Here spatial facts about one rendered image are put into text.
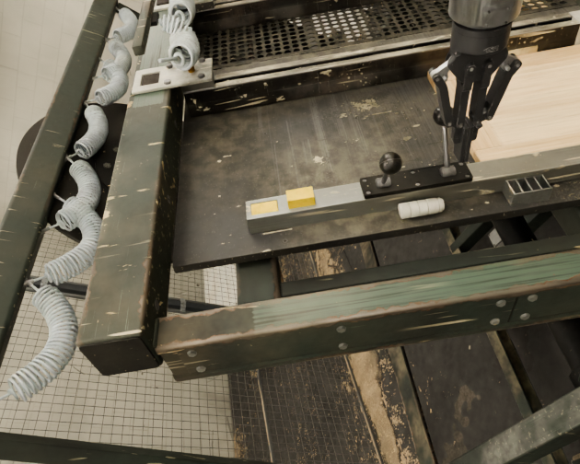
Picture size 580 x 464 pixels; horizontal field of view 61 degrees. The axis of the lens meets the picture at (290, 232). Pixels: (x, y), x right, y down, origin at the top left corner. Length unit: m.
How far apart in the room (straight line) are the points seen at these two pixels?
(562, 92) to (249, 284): 0.80
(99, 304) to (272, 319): 0.26
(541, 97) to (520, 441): 0.91
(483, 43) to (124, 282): 0.62
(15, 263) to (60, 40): 5.35
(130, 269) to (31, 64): 6.04
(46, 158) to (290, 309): 1.12
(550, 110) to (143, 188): 0.85
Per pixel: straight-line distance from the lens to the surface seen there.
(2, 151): 7.37
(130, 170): 1.01
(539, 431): 1.54
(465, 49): 0.73
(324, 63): 1.25
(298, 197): 0.90
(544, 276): 0.82
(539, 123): 1.16
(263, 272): 0.92
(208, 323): 0.77
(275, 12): 1.65
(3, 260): 1.42
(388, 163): 0.81
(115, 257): 0.85
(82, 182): 1.62
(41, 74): 6.80
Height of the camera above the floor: 1.96
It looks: 21 degrees down
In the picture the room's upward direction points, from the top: 77 degrees counter-clockwise
